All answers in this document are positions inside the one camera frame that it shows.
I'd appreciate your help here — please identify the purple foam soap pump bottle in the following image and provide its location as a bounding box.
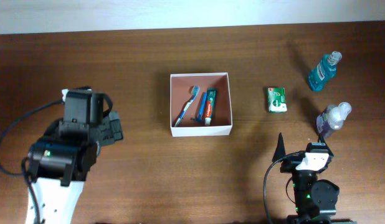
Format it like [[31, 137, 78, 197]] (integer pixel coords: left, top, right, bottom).
[[316, 102, 352, 139]]

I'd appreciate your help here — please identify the green white toothpaste tube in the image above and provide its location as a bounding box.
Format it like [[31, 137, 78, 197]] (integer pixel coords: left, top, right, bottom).
[[204, 88, 217, 126]]

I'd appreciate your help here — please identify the white cardboard box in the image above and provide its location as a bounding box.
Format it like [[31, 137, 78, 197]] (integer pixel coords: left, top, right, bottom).
[[170, 72, 233, 137]]

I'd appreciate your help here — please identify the green Dettol soap bar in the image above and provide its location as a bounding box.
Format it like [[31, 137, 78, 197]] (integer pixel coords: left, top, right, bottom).
[[267, 87, 287, 113]]

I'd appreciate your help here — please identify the blue mouthwash bottle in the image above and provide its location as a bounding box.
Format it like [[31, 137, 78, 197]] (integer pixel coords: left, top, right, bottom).
[[308, 51, 342, 92]]

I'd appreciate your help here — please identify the blue disposable razor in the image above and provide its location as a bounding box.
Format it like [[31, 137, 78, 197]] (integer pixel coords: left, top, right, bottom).
[[193, 92, 207, 123]]

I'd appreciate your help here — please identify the blue white toothbrush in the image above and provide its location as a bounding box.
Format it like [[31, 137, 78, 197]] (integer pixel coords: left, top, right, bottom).
[[174, 86, 201, 127]]

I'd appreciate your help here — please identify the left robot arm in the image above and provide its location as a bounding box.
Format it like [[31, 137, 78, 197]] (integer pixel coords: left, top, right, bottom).
[[21, 87, 123, 223]]

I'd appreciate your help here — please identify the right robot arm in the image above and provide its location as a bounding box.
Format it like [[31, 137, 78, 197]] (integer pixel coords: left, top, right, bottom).
[[272, 134, 340, 224]]

